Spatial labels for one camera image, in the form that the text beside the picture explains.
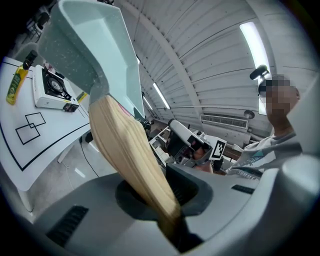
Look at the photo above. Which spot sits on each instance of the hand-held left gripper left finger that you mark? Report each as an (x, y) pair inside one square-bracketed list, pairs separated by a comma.
[(100, 225)]

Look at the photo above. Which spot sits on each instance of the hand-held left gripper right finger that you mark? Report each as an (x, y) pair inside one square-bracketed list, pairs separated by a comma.
[(237, 212)]

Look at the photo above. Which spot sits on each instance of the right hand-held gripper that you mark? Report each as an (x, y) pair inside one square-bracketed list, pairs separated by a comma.
[(217, 150)]

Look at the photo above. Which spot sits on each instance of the portable stove with black top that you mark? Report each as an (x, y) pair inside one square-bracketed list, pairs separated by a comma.
[(40, 92)]

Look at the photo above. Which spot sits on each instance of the person's right hand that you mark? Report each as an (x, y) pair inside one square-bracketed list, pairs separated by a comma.
[(201, 153)]

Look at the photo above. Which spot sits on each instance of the white storage shelving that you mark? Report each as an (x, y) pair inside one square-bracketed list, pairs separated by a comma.
[(160, 147)]

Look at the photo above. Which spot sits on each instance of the ceiling strip light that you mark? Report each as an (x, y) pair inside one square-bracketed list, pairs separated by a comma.
[(161, 96), (147, 102), (252, 45)]

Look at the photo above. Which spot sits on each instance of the white air vent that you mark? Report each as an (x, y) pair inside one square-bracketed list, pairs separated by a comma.
[(225, 121)]

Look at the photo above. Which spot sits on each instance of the person's grey t-shirt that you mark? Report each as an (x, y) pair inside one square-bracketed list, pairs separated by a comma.
[(270, 150)]

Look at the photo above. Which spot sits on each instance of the person's head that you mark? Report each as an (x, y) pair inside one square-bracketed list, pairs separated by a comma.
[(280, 100)]

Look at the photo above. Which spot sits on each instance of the white table with black lines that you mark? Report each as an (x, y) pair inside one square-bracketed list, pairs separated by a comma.
[(62, 120)]

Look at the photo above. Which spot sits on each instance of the black head-worn camera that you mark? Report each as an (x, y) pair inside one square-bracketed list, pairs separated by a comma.
[(260, 72)]

